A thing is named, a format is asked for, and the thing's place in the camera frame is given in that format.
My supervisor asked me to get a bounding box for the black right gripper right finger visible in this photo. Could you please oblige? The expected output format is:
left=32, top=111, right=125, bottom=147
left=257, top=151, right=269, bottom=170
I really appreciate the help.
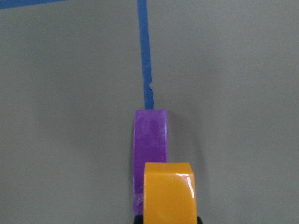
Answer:
left=197, top=217, right=203, bottom=224

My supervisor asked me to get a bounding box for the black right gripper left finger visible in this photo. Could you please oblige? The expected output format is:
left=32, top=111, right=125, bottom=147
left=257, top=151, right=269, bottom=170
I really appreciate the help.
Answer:
left=133, top=215, right=143, bottom=224

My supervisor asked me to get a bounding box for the orange trapezoid block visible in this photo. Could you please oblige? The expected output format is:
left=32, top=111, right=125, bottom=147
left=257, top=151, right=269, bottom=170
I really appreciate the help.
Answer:
left=143, top=162, right=198, bottom=224

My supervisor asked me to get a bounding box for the purple trapezoid block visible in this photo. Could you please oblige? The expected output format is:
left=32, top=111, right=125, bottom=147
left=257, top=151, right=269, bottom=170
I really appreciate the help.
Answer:
left=133, top=110, right=168, bottom=216

